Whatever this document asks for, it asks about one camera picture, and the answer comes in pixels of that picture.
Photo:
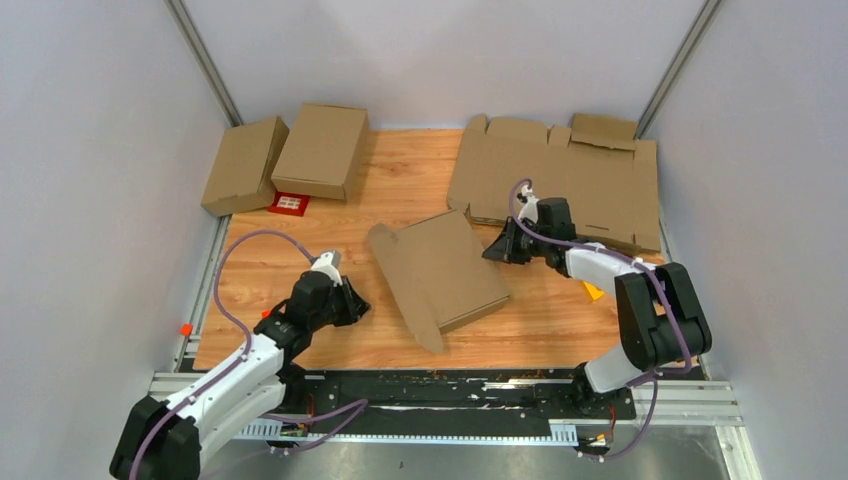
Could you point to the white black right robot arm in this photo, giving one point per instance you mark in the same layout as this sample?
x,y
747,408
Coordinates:
x,y
660,317

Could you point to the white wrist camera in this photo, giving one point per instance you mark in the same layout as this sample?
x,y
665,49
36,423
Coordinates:
x,y
327,263
528,201

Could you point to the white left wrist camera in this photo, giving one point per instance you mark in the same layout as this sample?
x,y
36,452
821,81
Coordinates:
x,y
327,263

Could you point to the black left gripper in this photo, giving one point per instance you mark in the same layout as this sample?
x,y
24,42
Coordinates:
x,y
355,305

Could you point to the yellow plastic triangle tool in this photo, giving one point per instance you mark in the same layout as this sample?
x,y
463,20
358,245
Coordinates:
x,y
593,292

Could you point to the brown cardboard box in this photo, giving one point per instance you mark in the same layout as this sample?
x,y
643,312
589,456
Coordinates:
x,y
437,275

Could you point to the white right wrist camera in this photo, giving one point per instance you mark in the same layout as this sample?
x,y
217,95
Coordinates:
x,y
528,201

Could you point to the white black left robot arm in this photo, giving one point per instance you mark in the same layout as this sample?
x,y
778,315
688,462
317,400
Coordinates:
x,y
175,437

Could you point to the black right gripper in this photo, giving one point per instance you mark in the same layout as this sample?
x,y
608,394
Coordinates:
x,y
504,250

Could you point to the folded cardboard box left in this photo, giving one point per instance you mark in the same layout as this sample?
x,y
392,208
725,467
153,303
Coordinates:
x,y
240,180

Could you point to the folded cardboard box right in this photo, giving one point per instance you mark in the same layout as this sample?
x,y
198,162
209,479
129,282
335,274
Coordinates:
x,y
322,153

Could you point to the stack of flat cardboard sheets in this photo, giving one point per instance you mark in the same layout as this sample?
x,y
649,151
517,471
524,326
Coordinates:
x,y
608,176

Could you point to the red card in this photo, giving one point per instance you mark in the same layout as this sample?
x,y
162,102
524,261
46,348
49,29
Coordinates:
x,y
289,204

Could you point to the black metal base rail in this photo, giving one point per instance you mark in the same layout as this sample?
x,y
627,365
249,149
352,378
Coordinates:
x,y
493,406

